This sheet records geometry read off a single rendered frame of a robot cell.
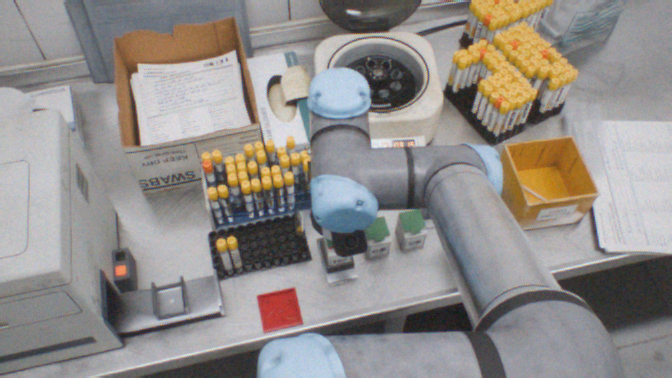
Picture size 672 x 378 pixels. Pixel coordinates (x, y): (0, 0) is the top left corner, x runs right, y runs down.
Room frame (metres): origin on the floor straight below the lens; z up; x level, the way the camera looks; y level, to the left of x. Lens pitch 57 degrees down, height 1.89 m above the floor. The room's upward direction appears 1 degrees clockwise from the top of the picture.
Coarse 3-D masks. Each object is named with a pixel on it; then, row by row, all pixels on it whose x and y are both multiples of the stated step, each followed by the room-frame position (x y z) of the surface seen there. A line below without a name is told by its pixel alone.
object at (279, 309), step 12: (288, 288) 0.45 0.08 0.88; (264, 300) 0.43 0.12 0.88; (276, 300) 0.43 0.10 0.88; (288, 300) 0.43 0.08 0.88; (264, 312) 0.40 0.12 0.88; (276, 312) 0.40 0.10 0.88; (288, 312) 0.40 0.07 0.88; (300, 312) 0.40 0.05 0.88; (264, 324) 0.38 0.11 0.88; (276, 324) 0.38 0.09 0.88; (288, 324) 0.38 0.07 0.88; (300, 324) 0.38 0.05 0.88
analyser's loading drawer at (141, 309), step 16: (160, 288) 0.42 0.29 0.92; (176, 288) 0.43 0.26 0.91; (192, 288) 0.43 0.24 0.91; (208, 288) 0.43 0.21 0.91; (112, 304) 0.40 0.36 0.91; (128, 304) 0.40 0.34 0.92; (144, 304) 0.40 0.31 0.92; (160, 304) 0.40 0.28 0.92; (176, 304) 0.40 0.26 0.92; (192, 304) 0.40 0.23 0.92; (208, 304) 0.40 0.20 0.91; (112, 320) 0.37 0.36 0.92; (128, 320) 0.37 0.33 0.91; (144, 320) 0.37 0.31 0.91; (160, 320) 0.37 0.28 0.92; (176, 320) 0.37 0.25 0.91
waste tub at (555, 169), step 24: (528, 144) 0.70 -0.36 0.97; (552, 144) 0.71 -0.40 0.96; (576, 144) 0.70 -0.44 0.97; (504, 168) 0.67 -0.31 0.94; (528, 168) 0.71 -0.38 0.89; (552, 168) 0.71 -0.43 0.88; (576, 168) 0.67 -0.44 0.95; (504, 192) 0.64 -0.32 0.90; (528, 192) 0.65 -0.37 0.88; (552, 192) 0.65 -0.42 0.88; (576, 192) 0.64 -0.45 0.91; (528, 216) 0.57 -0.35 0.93; (552, 216) 0.58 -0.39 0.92; (576, 216) 0.59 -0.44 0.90
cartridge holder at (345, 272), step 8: (320, 240) 0.54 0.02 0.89; (320, 248) 0.52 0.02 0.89; (320, 256) 0.51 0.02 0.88; (352, 256) 0.50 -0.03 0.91; (344, 264) 0.48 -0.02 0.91; (352, 264) 0.48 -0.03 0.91; (328, 272) 0.47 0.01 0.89; (336, 272) 0.48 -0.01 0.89; (344, 272) 0.48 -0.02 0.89; (352, 272) 0.48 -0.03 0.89; (328, 280) 0.46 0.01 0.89; (336, 280) 0.46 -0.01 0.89; (344, 280) 0.46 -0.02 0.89; (352, 280) 0.47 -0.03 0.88
